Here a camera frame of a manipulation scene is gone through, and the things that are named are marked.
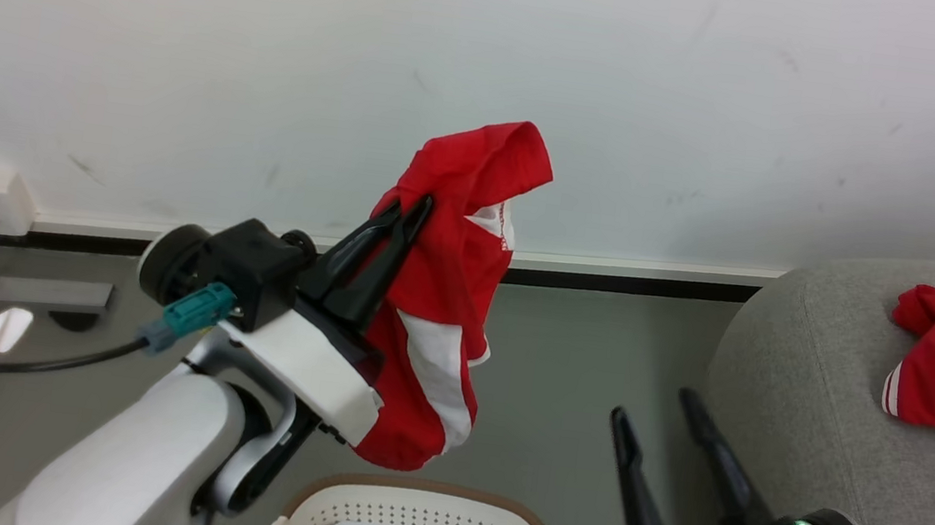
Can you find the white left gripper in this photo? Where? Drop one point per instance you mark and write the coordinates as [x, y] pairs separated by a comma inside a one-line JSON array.
[[312, 368]]

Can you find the red garment with white panels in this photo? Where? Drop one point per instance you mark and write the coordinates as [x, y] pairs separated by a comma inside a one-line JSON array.
[[451, 252]]

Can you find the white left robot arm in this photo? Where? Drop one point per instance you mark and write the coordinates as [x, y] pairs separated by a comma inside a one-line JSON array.
[[141, 454]]

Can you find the grey fabric sofa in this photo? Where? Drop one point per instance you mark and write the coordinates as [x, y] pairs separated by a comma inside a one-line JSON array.
[[813, 430]]

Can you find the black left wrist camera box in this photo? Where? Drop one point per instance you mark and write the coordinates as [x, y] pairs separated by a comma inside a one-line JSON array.
[[248, 267]]

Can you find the black frame foot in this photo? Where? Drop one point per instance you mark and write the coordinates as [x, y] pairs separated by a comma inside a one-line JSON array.
[[72, 319]]

